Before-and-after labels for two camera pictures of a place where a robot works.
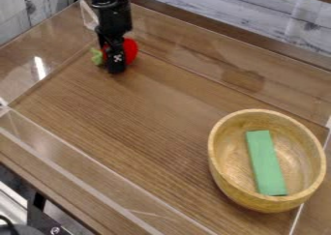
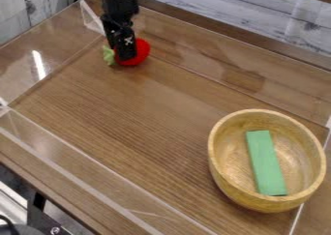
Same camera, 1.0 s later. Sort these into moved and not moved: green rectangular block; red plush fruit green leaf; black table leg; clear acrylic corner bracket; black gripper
Moved: black gripper; red plush fruit green leaf
Not moved: green rectangular block; black table leg; clear acrylic corner bracket
